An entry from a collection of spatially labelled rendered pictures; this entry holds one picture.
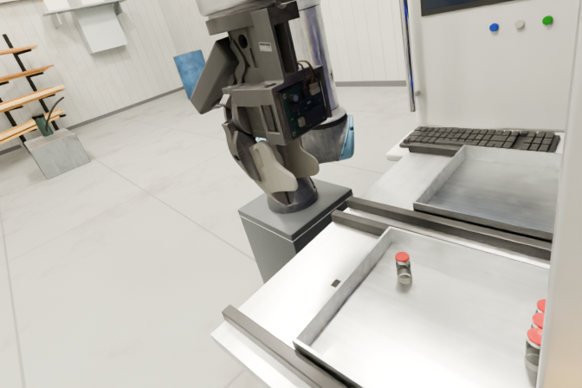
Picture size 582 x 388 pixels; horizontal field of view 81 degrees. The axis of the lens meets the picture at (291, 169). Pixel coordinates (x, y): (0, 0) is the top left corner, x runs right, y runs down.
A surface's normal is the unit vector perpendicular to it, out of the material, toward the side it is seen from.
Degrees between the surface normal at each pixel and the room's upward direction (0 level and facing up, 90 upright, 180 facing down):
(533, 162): 90
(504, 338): 0
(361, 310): 0
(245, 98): 90
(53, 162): 90
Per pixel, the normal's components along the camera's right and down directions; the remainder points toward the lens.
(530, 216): -0.23, -0.88
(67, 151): 0.66, 0.18
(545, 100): -0.66, 0.46
